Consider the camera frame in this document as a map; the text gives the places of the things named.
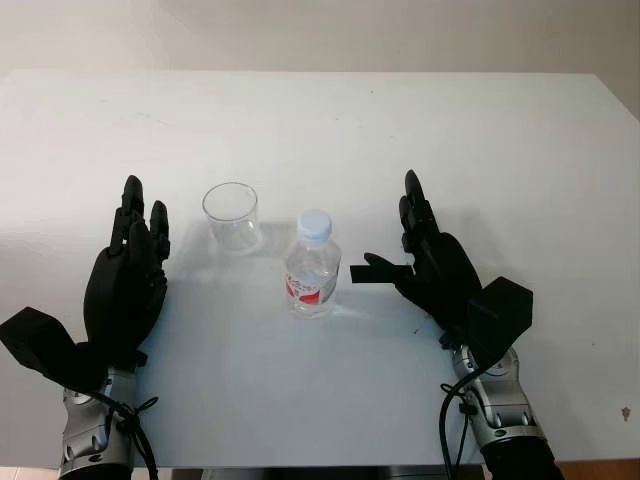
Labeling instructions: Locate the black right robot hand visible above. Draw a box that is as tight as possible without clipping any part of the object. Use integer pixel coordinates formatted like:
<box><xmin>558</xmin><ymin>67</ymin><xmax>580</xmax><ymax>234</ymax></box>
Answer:
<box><xmin>349</xmin><ymin>169</ymin><xmax>484</xmax><ymax>349</ymax></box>

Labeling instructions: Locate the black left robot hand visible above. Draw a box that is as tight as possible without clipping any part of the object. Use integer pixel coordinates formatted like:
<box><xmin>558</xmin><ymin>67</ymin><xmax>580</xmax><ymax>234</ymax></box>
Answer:
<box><xmin>81</xmin><ymin>174</ymin><xmax>173</xmax><ymax>372</ymax></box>

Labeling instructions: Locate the clear water bottle red label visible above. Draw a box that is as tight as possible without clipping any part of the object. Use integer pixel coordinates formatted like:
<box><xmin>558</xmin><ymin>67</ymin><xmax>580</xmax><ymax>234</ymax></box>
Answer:
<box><xmin>282</xmin><ymin>208</ymin><xmax>344</xmax><ymax>322</ymax></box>

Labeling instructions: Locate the clear plastic cup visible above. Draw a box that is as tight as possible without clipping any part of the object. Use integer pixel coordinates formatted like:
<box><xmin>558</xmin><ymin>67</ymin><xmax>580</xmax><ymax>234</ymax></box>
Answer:
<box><xmin>201</xmin><ymin>182</ymin><xmax>264</xmax><ymax>258</ymax></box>

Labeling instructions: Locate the dark robot torso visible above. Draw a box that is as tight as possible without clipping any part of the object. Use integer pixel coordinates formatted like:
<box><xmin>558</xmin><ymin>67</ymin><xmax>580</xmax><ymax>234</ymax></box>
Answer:
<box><xmin>164</xmin><ymin>466</ymin><xmax>487</xmax><ymax>480</ymax></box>

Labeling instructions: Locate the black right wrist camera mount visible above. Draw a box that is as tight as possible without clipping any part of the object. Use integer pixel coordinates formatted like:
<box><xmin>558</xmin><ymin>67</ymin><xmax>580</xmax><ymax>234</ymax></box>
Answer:
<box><xmin>466</xmin><ymin>275</ymin><xmax>535</xmax><ymax>370</ymax></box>

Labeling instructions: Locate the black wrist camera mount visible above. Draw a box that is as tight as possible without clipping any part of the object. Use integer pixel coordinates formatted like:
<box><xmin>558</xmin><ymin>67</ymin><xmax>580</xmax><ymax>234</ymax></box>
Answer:
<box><xmin>466</xmin><ymin>275</ymin><xmax>535</xmax><ymax>370</ymax></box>
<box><xmin>0</xmin><ymin>306</ymin><xmax>110</xmax><ymax>397</ymax></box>

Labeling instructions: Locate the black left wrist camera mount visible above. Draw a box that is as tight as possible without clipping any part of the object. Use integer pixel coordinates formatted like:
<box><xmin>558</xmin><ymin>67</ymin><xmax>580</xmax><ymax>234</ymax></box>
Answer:
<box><xmin>0</xmin><ymin>306</ymin><xmax>110</xmax><ymax>397</ymax></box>

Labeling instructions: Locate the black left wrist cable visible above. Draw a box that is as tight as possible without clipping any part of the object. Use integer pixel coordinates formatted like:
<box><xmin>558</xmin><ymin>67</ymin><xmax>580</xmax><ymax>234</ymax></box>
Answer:
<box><xmin>93</xmin><ymin>388</ymin><xmax>162</xmax><ymax>480</ymax></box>

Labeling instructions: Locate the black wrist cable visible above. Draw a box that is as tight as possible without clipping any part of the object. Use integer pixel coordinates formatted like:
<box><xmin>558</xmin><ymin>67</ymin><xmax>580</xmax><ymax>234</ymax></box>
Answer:
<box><xmin>438</xmin><ymin>368</ymin><xmax>482</xmax><ymax>480</ymax></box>
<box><xmin>93</xmin><ymin>388</ymin><xmax>162</xmax><ymax>480</ymax></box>

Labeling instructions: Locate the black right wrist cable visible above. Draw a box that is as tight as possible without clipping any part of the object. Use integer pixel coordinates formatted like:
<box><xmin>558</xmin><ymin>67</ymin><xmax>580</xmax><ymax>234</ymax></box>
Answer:
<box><xmin>438</xmin><ymin>368</ymin><xmax>482</xmax><ymax>480</ymax></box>

